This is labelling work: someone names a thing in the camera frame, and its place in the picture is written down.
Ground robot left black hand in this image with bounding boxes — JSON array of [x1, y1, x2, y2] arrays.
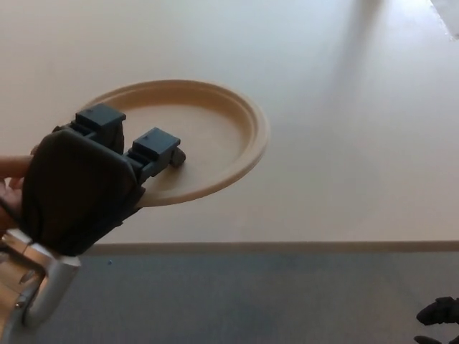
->
[[20, 103, 188, 257]]

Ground person's bare hand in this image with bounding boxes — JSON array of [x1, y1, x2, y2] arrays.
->
[[0, 144, 41, 234]]

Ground robot right black hand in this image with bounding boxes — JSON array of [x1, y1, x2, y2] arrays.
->
[[413, 296, 459, 344]]

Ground beige paper plate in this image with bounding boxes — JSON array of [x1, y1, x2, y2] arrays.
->
[[76, 79, 271, 209]]

